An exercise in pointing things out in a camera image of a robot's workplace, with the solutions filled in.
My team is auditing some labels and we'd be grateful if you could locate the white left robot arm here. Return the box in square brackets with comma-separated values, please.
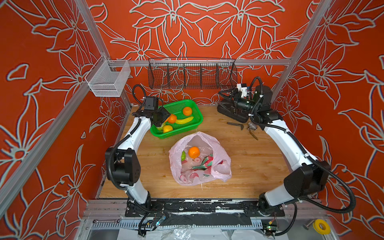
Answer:
[105, 95, 171, 213]

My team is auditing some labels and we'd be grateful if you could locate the black plastic tool case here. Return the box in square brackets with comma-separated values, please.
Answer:
[217, 100, 254, 123]

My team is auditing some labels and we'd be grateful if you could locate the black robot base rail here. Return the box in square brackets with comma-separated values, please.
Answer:
[124, 197, 286, 229]

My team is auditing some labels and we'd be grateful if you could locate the orange fruit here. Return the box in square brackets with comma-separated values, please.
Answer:
[183, 107, 193, 117]
[167, 114, 178, 124]

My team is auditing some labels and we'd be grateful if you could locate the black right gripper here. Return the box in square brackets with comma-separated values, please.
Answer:
[219, 87, 262, 114]

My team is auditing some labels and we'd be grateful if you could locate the yellow lemon fruit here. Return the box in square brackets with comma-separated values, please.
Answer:
[163, 125, 174, 134]

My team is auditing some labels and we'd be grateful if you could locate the white wire mesh basket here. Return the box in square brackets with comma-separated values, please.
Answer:
[85, 55, 131, 97]

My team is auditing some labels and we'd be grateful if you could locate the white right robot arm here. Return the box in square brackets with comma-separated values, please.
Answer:
[218, 77, 357, 216]

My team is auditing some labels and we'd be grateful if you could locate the black wire wall basket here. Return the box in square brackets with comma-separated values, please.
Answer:
[148, 57, 238, 90]

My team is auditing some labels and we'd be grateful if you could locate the yellow tape roll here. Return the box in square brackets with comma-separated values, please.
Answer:
[312, 219, 331, 235]

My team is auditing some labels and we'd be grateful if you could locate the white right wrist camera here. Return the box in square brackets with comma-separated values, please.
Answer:
[236, 84, 248, 98]

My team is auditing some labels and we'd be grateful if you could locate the dark metal bracket tool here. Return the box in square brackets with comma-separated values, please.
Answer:
[227, 122, 244, 131]

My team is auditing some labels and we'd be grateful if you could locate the yellow toy banana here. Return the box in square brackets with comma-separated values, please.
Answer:
[175, 116, 194, 125]

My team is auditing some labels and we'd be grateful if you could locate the green pepper in bag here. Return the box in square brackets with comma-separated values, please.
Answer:
[181, 151, 187, 162]

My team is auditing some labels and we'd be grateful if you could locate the red green dragon fruit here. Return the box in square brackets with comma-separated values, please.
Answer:
[192, 155, 214, 170]

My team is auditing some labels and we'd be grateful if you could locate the green plastic perforated basket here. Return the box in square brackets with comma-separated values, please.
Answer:
[150, 100, 204, 139]

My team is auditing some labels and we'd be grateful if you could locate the pink translucent plastic bag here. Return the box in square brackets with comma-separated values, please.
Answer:
[169, 132, 232, 186]

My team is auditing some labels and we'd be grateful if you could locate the silver metal fitting tool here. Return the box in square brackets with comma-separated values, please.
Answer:
[248, 122, 259, 141]

